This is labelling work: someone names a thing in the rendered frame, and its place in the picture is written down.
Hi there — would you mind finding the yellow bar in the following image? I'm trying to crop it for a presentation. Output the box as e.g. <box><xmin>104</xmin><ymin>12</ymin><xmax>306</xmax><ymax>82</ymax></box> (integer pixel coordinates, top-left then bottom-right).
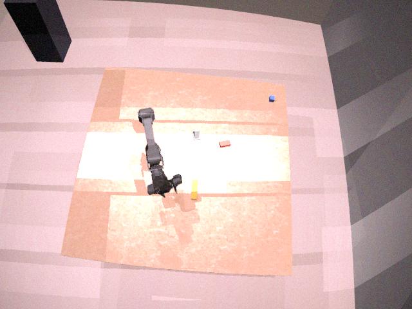
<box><xmin>191</xmin><ymin>162</ymin><xmax>200</xmax><ymax>200</ymax></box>

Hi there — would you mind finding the red rectangular block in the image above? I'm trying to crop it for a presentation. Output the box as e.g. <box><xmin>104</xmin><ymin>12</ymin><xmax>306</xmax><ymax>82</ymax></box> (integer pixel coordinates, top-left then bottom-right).
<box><xmin>219</xmin><ymin>140</ymin><xmax>231</xmax><ymax>147</ymax></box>

